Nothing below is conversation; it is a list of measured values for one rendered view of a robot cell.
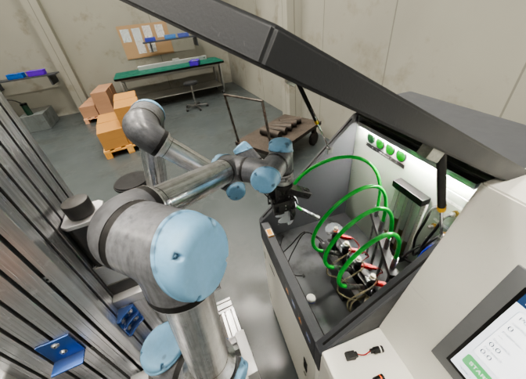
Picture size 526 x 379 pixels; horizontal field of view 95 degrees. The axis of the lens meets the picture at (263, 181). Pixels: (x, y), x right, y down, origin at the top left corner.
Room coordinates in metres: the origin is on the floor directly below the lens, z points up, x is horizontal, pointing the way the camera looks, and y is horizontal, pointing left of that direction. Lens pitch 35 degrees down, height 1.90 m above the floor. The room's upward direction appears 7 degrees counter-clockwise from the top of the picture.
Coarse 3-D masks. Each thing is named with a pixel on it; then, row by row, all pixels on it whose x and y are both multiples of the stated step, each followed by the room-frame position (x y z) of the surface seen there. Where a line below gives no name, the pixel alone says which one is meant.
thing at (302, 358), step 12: (264, 252) 0.96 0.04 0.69; (276, 276) 0.74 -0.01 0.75; (276, 288) 0.77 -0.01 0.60; (276, 300) 0.80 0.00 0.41; (276, 312) 0.84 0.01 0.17; (288, 312) 0.60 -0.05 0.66; (288, 324) 0.61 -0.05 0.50; (288, 336) 0.63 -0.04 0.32; (300, 336) 0.47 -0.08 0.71; (300, 348) 0.47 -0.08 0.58; (300, 360) 0.47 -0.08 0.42; (312, 360) 0.35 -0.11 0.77; (300, 372) 0.47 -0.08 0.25; (312, 372) 0.35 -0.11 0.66
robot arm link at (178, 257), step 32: (128, 224) 0.25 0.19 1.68; (160, 224) 0.24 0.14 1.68; (192, 224) 0.23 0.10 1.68; (128, 256) 0.21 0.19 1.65; (160, 256) 0.20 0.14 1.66; (192, 256) 0.20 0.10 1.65; (224, 256) 0.24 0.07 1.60; (160, 288) 0.18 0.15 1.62; (192, 288) 0.18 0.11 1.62; (192, 320) 0.20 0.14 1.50; (192, 352) 0.18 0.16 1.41; (224, 352) 0.21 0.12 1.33
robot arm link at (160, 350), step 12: (168, 324) 0.31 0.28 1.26; (156, 336) 0.29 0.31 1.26; (168, 336) 0.28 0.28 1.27; (144, 348) 0.26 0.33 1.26; (156, 348) 0.26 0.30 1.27; (168, 348) 0.25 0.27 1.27; (144, 360) 0.24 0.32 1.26; (156, 360) 0.23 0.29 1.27; (168, 360) 0.23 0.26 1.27; (180, 360) 0.23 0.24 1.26; (156, 372) 0.21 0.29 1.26; (168, 372) 0.21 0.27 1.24
